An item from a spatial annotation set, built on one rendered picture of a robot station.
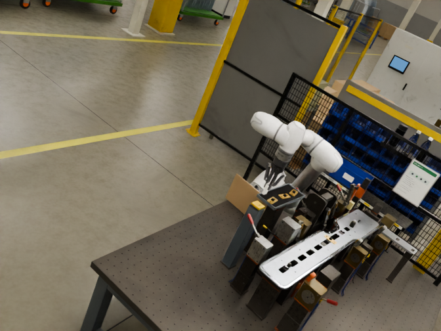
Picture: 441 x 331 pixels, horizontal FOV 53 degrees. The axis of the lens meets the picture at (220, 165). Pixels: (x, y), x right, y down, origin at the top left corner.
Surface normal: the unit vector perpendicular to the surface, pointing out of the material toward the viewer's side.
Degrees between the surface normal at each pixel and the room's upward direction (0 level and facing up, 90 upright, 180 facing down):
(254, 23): 90
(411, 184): 90
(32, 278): 0
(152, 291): 0
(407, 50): 90
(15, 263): 0
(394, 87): 90
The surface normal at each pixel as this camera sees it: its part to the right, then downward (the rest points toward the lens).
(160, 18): -0.56, 0.18
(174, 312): 0.37, -0.82
